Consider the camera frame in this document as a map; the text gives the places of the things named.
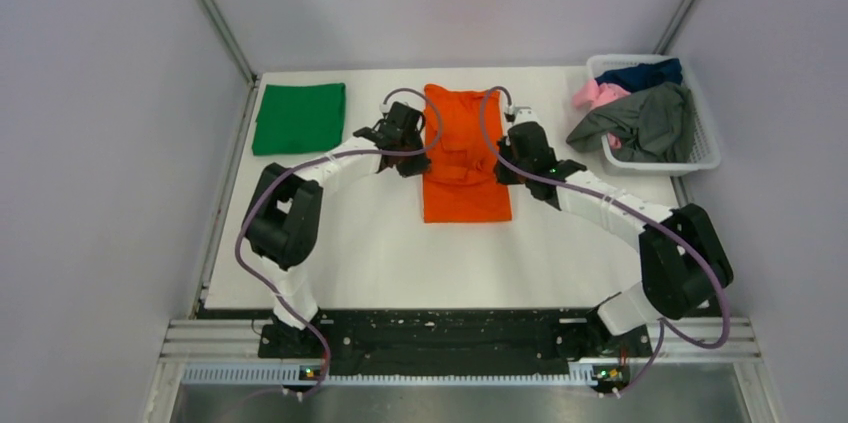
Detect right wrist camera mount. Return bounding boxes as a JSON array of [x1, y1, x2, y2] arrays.
[[504, 105, 539, 126]]

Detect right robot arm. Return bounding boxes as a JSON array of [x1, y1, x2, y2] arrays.
[[489, 120, 734, 355]]

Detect aluminium frame rail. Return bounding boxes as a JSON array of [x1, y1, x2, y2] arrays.
[[161, 310, 761, 391]]

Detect pink t-shirt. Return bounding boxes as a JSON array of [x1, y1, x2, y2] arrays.
[[566, 79, 632, 153]]

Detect white plastic laundry basket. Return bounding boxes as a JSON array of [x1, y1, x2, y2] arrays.
[[586, 54, 721, 177]]

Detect navy blue t-shirt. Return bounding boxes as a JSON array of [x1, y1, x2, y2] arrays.
[[595, 58, 684, 93]]

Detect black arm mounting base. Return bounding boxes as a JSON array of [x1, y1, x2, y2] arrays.
[[258, 309, 653, 377]]

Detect left corner metal strut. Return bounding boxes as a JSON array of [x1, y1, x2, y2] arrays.
[[166, 0, 260, 88]]

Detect orange t-shirt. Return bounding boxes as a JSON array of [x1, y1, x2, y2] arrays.
[[422, 84, 512, 224]]

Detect grey t-shirt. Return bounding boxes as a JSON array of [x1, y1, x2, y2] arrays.
[[566, 82, 695, 163]]

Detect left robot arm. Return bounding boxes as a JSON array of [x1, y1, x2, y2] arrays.
[[233, 102, 430, 357]]

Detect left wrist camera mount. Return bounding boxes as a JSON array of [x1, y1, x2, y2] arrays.
[[378, 98, 396, 114]]

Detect folded green t-shirt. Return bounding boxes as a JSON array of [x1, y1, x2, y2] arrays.
[[251, 83, 346, 156]]

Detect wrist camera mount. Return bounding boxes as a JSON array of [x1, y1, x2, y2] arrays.
[[378, 98, 396, 114], [504, 105, 539, 126]]

